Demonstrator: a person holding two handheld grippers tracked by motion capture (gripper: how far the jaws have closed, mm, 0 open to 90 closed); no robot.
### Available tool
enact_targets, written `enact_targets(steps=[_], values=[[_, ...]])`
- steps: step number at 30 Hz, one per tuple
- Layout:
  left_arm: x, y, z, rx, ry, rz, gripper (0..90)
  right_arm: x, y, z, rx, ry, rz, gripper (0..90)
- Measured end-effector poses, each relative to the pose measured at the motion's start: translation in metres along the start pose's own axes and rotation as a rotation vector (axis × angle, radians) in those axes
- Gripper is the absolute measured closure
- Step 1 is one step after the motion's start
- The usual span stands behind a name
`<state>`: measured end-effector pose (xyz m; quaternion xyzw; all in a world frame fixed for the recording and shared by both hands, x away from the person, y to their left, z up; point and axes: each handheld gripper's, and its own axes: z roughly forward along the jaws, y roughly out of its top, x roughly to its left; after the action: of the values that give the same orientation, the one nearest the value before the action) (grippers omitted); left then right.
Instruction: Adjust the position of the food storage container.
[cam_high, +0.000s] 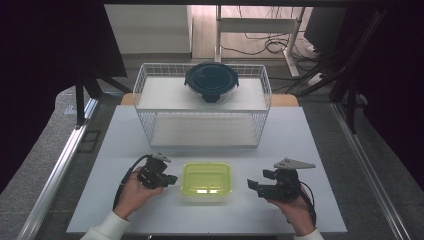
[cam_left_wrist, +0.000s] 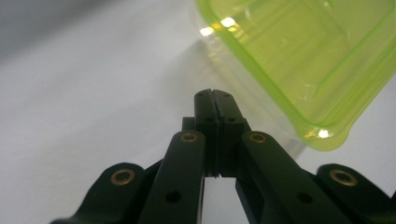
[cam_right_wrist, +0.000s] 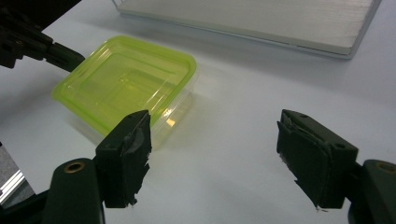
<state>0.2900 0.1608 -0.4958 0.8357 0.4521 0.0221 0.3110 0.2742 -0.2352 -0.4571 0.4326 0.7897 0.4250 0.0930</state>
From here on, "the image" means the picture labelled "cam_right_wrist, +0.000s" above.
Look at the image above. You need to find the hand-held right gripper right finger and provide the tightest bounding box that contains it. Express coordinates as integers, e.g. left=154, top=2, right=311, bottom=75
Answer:
left=276, top=108, right=359, bottom=209

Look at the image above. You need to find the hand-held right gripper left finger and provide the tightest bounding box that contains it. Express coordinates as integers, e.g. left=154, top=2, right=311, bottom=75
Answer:
left=94, top=109, right=152, bottom=209

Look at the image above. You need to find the green plastic lidded container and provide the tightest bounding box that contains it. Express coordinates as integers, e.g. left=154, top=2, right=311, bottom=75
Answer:
left=50, top=35, right=198, bottom=151

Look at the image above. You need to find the aluminium rail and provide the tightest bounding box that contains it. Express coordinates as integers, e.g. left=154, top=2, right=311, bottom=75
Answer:
left=0, top=169, right=26, bottom=204

